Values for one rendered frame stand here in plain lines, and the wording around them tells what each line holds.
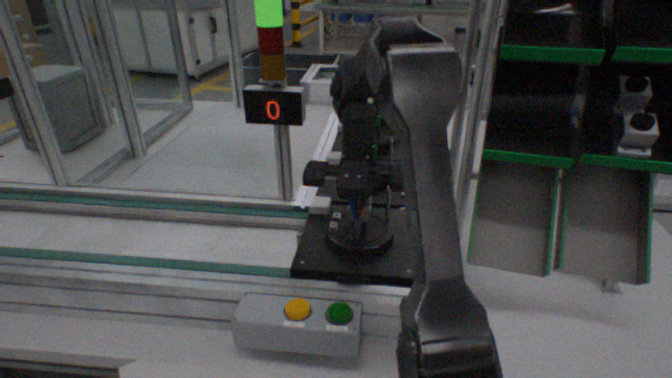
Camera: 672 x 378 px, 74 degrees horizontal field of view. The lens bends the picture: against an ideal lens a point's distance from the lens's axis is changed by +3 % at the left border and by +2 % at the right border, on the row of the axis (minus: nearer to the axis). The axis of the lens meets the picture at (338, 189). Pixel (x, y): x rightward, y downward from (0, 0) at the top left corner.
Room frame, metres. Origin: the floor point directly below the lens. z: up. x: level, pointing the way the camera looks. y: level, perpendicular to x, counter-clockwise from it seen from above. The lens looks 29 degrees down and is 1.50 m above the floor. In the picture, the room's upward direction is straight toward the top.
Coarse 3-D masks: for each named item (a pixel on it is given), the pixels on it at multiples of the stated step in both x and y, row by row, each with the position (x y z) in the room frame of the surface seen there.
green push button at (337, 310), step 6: (330, 306) 0.54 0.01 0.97; (336, 306) 0.54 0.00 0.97; (342, 306) 0.54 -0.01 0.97; (348, 306) 0.54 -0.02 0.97; (330, 312) 0.53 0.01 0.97; (336, 312) 0.53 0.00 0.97; (342, 312) 0.53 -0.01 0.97; (348, 312) 0.53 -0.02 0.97; (330, 318) 0.52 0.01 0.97; (336, 318) 0.52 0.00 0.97; (342, 318) 0.52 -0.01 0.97; (348, 318) 0.52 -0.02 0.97
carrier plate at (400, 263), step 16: (336, 208) 0.86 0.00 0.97; (384, 208) 0.86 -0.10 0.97; (320, 224) 0.79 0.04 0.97; (400, 224) 0.79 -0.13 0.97; (304, 240) 0.73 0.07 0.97; (320, 240) 0.73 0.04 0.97; (400, 240) 0.73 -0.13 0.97; (304, 256) 0.68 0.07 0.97; (320, 256) 0.68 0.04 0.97; (336, 256) 0.68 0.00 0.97; (384, 256) 0.68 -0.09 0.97; (400, 256) 0.68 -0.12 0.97; (304, 272) 0.64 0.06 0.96; (320, 272) 0.64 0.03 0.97; (336, 272) 0.63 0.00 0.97; (352, 272) 0.63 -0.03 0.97; (368, 272) 0.63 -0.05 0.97; (384, 272) 0.63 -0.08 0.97; (400, 272) 0.63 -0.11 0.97
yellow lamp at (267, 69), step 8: (264, 56) 0.87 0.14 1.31; (272, 56) 0.86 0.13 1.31; (280, 56) 0.87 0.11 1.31; (264, 64) 0.87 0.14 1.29; (272, 64) 0.86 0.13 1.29; (280, 64) 0.87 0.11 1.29; (264, 72) 0.87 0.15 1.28; (272, 72) 0.86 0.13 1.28; (280, 72) 0.87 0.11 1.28; (272, 80) 0.87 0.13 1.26
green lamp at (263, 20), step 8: (256, 0) 0.87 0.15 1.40; (264, 0) 0.86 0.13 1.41; (272, 0) 0.87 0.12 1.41; (280, 0) 0.88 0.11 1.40; (256, 8) 0.87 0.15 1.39; (264, 8) 0.86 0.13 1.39; (272, 8) 0.87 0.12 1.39; (280, 8) 0.88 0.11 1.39; (256, 16) 0.88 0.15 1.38; (264, 16) 0.87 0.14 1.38; (272, 16) 0.87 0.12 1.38; (280, 16) 0.88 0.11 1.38; (256, 24) 0.88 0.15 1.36; (264, 24) 0.87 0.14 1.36; (272, 24) 0.87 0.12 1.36; (280, 24) 0.88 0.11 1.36
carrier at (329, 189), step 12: (336, 156) 1.10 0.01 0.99; (336, 168) 1.06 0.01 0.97; (384, 168) 1.03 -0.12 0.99; (324, 192) 0.93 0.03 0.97; (336, 192) 0.93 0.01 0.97; (384, 192) 0.93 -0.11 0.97; (396, 192) 0.93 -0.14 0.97; (336, 204) 0.89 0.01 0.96; (348, 204) 0.89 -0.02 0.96; (372, 204) 0.88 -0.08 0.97; (384, 204) 0.88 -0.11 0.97; (396, 204) 0.88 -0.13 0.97
